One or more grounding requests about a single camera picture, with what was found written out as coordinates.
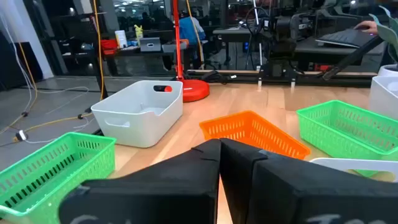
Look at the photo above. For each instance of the person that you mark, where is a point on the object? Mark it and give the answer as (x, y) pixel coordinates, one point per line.
(188, 31)

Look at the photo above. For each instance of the white container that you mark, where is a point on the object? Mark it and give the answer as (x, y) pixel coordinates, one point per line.
(121, 39)

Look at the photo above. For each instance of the green plastic basket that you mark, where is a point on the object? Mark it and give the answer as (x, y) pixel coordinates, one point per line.
(46, 174)
(326, 133)

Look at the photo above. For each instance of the red desk lamp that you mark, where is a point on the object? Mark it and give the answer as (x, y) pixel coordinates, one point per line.
(192, 90)

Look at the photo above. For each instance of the black metal table frame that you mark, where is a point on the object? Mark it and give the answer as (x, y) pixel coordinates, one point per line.
(311, 79)

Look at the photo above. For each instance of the yellow bottle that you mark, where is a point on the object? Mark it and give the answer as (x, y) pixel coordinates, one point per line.
(138, 34)

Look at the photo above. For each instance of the white pole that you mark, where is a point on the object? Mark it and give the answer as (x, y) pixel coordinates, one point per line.
(256, 18)

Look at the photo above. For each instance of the grey storage box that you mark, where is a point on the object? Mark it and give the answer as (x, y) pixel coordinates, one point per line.
(143, 40)

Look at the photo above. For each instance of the dark grey desk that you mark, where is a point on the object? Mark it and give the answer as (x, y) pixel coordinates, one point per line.
(311, 51)

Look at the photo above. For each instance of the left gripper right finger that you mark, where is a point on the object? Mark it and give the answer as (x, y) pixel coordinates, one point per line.
(311, 199)

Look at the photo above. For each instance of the black keyboard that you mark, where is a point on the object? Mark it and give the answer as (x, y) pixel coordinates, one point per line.
(345, 37)

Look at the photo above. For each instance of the red box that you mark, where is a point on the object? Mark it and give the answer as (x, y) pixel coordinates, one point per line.
(109, 46)

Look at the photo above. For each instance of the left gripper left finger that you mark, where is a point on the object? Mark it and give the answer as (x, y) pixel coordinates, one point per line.
(155, 193)

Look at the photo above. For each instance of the white floor plug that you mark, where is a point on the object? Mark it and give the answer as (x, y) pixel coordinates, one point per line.
(21, 135)

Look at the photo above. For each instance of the black desk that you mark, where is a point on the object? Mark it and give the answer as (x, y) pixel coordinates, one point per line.
(130, 53)

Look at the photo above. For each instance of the black diagonal strut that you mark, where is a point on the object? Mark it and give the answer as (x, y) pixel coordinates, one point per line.
(351, 57)

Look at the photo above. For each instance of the person's hand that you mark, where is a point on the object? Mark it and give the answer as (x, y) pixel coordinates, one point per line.
(367, 27)

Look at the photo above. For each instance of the orange plastic basket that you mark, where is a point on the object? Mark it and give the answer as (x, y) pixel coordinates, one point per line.
(248, 127)

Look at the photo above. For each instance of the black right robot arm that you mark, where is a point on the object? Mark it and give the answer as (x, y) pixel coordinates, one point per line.
(283, 46)

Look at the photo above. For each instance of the potted plant in white pot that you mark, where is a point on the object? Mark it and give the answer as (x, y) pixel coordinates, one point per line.
(390, 37)

